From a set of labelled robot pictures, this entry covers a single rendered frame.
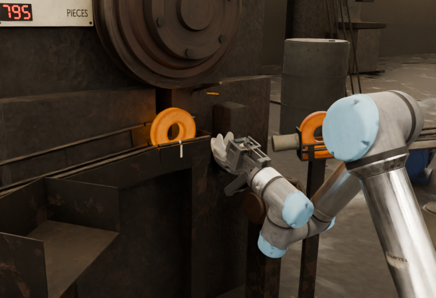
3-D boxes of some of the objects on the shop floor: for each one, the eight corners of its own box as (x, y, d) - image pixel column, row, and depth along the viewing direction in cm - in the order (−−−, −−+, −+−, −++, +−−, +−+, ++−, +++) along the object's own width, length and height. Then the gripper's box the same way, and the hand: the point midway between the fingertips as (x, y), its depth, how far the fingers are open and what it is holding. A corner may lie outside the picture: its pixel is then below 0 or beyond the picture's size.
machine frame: (-33, 277, 191) (-103, -205, 145) (181, 213, 255) (180, -135, 209) (11, 389, 135) (-78, -335, 89) (271, 272, 199) (298, -185, 153)
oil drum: (265, 132, 434) (270, 37, 411) (307, 123, 470) (313, 36, 446) (313, 147, 389) (321, 41, 366) (355, 136, 424) (364, 39, 401)
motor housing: (235, 316, 170) (239, 183, 156) (276, 295, 183) (284, 171, 169) (258, 335, 160) (265, 195, 146) (300, 312, 173) (311, 182, 159)
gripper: (279, 158, 113) (230, 117, 127) (253, 165, 108) (204, 121, 121) (270, 185, 117) (223, 143, 131) (244, 193, 112) (198, 147, 125)
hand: (214, 143), depth 127 cm, fingers closed
